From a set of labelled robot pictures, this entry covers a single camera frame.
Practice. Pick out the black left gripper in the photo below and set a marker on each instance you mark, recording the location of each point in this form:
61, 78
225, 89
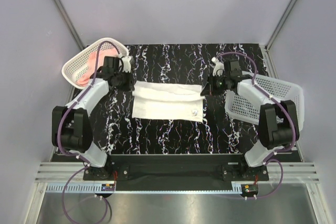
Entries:
129, 85

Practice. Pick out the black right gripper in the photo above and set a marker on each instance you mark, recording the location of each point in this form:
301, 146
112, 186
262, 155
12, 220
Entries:
209, 89

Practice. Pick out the pink towel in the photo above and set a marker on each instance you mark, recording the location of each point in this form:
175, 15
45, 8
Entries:
91, 63

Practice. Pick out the white towel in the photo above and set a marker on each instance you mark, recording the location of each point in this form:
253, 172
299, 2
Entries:
167, 101

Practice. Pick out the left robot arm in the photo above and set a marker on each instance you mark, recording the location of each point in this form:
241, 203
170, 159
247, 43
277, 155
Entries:
71, 130

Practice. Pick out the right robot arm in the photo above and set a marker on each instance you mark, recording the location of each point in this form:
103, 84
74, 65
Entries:
277, 129

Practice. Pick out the white perforated basket right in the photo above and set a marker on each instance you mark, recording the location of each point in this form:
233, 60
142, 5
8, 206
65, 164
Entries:
244, 105

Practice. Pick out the white perforated basket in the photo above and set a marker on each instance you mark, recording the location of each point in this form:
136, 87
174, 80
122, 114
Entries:
74, 68
244, 105

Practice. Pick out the white perforated basket left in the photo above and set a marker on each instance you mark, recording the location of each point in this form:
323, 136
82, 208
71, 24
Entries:
74, 68

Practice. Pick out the right controller board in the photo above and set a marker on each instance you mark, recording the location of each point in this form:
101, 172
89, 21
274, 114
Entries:
250, 190

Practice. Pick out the controller board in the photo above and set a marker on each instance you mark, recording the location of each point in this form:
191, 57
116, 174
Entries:
250, 190
108, 186

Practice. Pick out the left controller board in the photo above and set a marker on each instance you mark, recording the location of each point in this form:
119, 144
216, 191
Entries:
108, 186

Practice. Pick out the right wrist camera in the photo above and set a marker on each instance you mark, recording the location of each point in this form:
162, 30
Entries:
218, 67

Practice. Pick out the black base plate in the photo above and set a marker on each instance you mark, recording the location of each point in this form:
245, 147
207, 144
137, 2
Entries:
177, 172

